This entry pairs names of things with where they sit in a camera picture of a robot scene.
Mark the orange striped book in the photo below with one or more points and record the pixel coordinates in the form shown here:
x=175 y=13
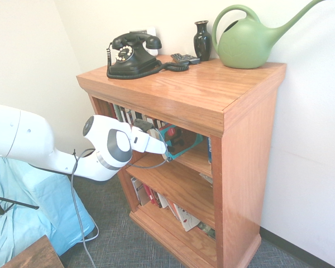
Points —
x=173 y=209

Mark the dark wooden table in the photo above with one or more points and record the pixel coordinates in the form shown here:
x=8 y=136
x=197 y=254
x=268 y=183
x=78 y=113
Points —
x=36 y=257

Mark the white thin book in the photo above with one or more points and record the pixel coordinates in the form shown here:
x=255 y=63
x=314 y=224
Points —
x=162 y=201

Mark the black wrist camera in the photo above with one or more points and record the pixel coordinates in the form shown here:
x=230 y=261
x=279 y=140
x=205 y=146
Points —
x=143 y=124

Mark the wooden bookshelf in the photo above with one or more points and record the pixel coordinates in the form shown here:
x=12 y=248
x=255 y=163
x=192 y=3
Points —
x=240 y=167

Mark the black vase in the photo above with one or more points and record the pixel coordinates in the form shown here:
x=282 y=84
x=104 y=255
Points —
x=202 y=42

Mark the dark green book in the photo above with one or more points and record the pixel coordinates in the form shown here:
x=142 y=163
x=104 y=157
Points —
x=119 y=113

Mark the white square clock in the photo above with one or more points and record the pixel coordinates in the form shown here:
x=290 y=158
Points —
x=152 y=30

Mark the white book with figures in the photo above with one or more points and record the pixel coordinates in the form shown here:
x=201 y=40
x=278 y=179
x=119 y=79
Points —
x=187 y=219

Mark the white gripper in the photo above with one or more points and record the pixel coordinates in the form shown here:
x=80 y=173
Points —
x=145 y=142

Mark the black remote control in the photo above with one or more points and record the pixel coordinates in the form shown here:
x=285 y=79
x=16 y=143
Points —
x=178 y=57
x=192 y=59

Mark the camouflage cover book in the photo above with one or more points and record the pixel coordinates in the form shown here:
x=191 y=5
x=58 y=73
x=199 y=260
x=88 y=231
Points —
x=208 y=230

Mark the blue spine book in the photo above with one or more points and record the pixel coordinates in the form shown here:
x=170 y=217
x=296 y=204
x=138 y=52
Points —
x=131 y=118

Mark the grey white book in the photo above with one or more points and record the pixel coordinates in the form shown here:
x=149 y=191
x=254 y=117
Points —
x=136 y=191

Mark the light blue cloth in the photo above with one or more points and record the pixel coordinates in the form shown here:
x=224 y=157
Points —
x=53 y=206

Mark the teal paperback book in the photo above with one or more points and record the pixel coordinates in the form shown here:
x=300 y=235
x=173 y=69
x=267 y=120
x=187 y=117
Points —
x=190 y=139

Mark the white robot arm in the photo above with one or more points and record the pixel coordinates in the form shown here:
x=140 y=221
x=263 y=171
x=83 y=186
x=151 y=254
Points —
x=30 y=136

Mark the green watering can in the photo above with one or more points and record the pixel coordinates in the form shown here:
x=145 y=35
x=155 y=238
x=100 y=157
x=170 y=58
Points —
x=240 y=47

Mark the dark red book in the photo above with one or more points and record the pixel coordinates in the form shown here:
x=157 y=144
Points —
x=113 y=111

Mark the black tripod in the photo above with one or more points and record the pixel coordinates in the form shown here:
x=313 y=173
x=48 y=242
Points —
x=22 y=204

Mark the white paperback book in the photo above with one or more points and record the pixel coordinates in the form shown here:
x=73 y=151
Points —
x=155 y=128

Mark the black and blue book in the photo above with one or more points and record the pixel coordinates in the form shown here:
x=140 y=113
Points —
x=127 y=115

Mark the black rotary telephone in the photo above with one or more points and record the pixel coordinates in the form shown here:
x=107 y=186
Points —
x=128 y=60

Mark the blue Thailand guide book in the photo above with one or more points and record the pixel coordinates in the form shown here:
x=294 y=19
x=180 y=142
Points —
x=209 y=150

